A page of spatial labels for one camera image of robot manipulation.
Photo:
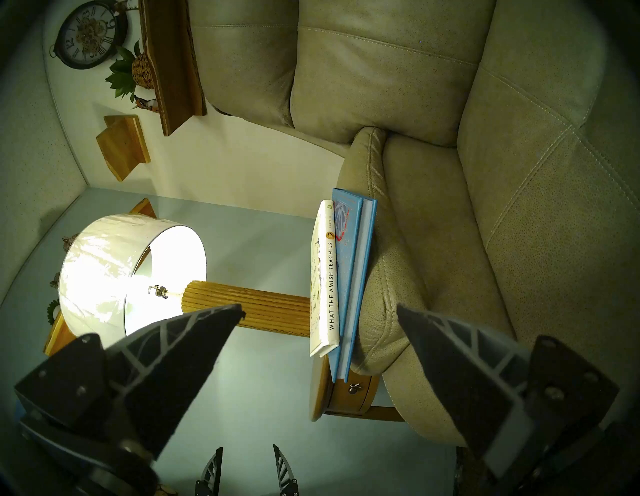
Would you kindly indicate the black round wall clock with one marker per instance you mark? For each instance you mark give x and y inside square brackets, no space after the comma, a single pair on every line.
[90,32]

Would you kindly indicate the small wooden wall shelf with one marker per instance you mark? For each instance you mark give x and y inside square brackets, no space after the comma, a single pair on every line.
[122,145]

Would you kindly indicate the dark gear-shaped ornament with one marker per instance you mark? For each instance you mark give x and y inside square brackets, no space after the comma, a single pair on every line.
[52,311]

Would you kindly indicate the blue Rumi poems book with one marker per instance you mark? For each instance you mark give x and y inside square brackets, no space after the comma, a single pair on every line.
[350,260]

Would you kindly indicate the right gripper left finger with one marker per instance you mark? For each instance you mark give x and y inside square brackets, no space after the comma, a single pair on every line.
[165,360]

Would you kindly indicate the white hardcover Amish book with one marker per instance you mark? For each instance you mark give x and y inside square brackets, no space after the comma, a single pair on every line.
[325,280]

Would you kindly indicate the round wooden side table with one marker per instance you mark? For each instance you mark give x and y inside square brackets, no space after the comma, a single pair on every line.
[350,402]

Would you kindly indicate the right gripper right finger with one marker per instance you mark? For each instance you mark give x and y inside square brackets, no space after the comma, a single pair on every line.
[465,375]

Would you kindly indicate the metal drawer knob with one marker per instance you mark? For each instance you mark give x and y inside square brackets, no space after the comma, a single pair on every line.
[354,388]

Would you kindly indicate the live-edge wooden wall shelf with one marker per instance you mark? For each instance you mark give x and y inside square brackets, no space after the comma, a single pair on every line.
[175,75]

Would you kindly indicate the orange fox figurine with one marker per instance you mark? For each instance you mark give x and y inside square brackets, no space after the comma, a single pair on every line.
[147,104]

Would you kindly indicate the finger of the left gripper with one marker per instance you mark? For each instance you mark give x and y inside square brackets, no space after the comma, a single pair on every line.
[211,475]
[285,472]

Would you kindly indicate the wooden lamp with white shade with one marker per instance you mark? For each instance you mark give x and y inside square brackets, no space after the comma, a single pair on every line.
[100,270]

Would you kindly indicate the beige leather sofa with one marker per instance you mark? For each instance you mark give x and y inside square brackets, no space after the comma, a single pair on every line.
[500,150]

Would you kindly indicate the green plant in wicker pot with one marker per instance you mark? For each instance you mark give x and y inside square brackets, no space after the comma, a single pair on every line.
[130,70]

